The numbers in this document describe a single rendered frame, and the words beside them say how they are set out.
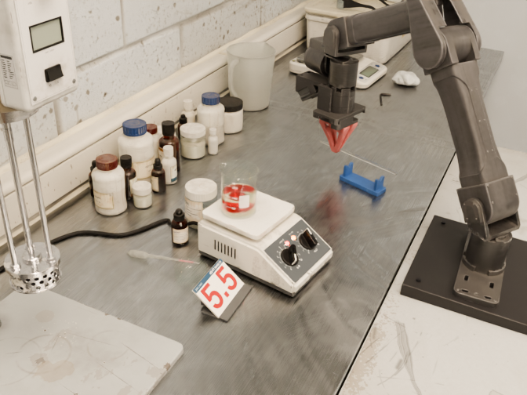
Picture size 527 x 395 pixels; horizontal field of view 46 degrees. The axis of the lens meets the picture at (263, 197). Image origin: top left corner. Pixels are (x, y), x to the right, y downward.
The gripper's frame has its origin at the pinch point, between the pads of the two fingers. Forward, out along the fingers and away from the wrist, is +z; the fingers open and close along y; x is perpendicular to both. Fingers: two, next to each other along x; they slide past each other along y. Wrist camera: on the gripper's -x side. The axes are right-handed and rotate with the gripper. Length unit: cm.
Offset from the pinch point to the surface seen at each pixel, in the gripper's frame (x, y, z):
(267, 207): 9.6, 31.5, -2.7
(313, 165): -4.9, 1.1, 5.8
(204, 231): 4.3, 41.4, 0.3
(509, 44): -13, -114, 3
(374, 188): 11.7, 1.4, 4.6
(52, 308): -1, 67, 5
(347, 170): 4.2, 0.6, 3.6
